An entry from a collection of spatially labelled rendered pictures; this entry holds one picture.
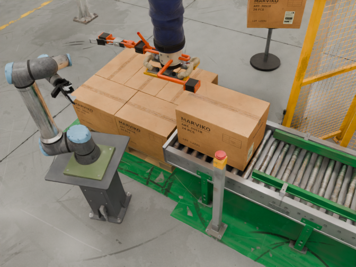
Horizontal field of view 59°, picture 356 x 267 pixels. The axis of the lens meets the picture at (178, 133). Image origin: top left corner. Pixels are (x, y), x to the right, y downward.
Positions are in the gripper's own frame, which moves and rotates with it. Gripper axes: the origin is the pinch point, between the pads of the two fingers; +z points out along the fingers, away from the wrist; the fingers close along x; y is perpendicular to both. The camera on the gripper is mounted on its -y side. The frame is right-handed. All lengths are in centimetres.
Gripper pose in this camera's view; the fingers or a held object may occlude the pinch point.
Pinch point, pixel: (71, 98)
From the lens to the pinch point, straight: 240.0
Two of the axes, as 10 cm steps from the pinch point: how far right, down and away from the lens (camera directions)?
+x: -0.1, 6.1, 7.9
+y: 7.0, -5.6, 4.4
